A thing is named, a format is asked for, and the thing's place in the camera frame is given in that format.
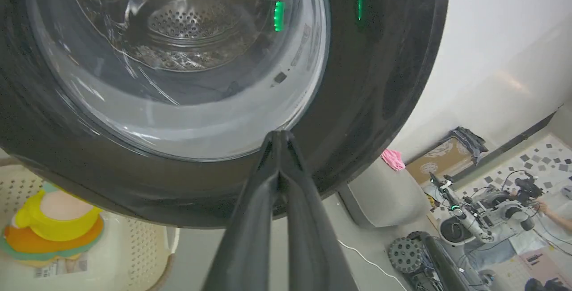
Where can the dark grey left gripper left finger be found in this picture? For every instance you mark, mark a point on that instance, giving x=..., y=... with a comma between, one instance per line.
x=250, y=237

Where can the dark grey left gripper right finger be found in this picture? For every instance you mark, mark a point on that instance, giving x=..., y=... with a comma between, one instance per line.
x=313, y=246

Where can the black round washing machine door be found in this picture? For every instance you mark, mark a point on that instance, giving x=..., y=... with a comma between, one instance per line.
x=384, y=85

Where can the person's bare forearm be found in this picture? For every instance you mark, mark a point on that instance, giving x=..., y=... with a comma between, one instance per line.
x=558, y=219

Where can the black wheeled robot base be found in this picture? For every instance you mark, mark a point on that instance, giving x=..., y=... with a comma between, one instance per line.
x=429, y=255

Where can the grey round bin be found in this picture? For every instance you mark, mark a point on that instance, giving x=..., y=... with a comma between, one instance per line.
x=384, y=197

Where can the cream perforated laundry basket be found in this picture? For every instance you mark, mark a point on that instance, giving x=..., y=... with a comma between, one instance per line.
x=134, y=250

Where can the pink cloth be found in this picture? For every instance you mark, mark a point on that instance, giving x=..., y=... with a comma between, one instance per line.
x=393, y=159

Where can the brown cardboard box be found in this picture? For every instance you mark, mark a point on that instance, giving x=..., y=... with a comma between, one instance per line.
x=440, y=161

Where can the white and grey background robot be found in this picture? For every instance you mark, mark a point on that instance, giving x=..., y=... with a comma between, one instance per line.
x=473, y=224

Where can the dark grey cloth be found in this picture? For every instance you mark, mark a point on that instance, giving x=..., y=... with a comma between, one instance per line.
x=469, y=141

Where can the yellow and orange doll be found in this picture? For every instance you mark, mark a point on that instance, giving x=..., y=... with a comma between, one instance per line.
x=53, y=224

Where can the black wall baseboard strip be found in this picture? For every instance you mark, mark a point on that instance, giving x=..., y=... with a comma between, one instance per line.
x=514, y=143

